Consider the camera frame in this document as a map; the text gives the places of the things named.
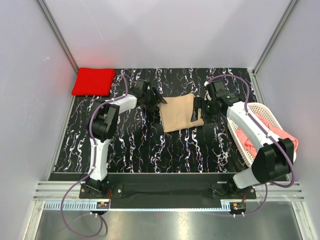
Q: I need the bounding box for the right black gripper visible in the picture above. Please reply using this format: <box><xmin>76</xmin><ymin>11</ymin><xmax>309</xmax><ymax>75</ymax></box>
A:
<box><xmin>190</xmin><ymin>96</ymin><xmax>221</xmax><ymax>124</ymax></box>

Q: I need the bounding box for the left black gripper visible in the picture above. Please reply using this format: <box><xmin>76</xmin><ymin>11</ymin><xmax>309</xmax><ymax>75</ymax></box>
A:
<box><xmin>142</xmin><ymin>87</ymin><xmax>166</xmax><ymax>113</ymax></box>

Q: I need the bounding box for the beige t shirt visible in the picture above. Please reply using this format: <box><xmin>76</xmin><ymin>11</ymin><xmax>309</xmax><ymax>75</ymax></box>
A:
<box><xmin>158</xmin><ymin>93</ymin><xmax>204</xmax><ymax>133</ymax></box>

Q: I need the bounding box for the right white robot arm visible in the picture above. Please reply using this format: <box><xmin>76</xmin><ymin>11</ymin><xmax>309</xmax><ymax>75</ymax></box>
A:
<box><xmin>190</xmin><ymin>77</ymin><xmax>294</xmax><ymax>199</ymax></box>

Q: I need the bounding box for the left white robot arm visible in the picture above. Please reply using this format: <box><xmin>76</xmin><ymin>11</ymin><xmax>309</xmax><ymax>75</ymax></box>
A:
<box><xmin>81</xmin><ymin>80</ymin><xmax>167</xmax><ymax>198</ymax></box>

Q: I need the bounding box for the white plastic laundry basket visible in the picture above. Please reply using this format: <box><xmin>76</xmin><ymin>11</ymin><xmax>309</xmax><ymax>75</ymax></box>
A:
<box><xmin>227</xmin><ymin>102</ymin><xmax>296</xmax><ymax>168</ymax></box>

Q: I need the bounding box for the pink t shirt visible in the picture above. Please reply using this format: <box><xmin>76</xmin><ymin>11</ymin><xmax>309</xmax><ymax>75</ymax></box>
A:
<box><xmin>235</xmin><ymin>113</ymin><xmax>299</xmax><ymax>158</ymax></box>

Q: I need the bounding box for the folded red t shirt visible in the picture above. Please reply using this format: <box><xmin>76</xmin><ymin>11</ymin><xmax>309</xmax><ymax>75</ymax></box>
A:
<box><xmin>71</xmin><ymin>67</ymin><xmax>116</xmax><ymax>97</ymax></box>

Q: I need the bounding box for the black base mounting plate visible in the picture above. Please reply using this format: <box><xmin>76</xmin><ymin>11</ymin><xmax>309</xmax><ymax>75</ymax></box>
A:
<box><xmin>79</xmin><ymin>173</ymin><xmax>257</xmax><ymax>200</ymax></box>

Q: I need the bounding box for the right electronics board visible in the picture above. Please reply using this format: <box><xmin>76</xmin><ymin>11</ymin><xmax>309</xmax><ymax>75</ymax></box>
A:
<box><xmin>230</xmin><ymin>202</ymin><xmax>247</xmax><ymax>213</ymax></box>

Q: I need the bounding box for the electronics board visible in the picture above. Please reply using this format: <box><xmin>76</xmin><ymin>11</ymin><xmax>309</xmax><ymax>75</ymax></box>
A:
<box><xmin>230</xmin><ymin>202</ymin><xmax>247</xmax><ymax>213</ymax></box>
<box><xmin>96</xmin><ymin>201</ymin><xmax>110</xmax><ymax>209</ymax></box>

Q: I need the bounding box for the left electronics board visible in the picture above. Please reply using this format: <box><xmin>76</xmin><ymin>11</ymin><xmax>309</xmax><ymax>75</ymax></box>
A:
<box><xmin>96</xmin><ymin>201</ymin><xmax>110</xmax><ymax>209</ymax></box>

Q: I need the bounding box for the right aluminium corner post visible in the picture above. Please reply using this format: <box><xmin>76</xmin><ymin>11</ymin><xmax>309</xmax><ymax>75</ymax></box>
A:
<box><xmin>252</xmin><ymin>0</ymin><xmax>300</xmax><ymax>76</ymax></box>

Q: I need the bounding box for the aluminium corner post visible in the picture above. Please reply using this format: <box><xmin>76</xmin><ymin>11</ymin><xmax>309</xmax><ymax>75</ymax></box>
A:
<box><xmin>252</xmin><ymin>0</ymin><xmax>300</xmax><ymax>76</ymax></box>
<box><xmin>35</xmin><ymin>0</ymin><xmax>79</xmax><ymax>73</ymax></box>

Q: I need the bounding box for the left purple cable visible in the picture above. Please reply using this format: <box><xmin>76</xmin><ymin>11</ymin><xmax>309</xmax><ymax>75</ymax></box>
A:
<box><xmin>59</xmin><ymin>73</ymin><xmax>109</xmax><ymax>237</ymax></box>

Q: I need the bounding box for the left aluminium corner post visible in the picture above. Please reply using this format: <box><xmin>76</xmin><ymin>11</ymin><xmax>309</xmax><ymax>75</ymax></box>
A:
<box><xmin>35</xmin><ymin>0</ymin><xmax>79</xmax><ymax>73</ymax></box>

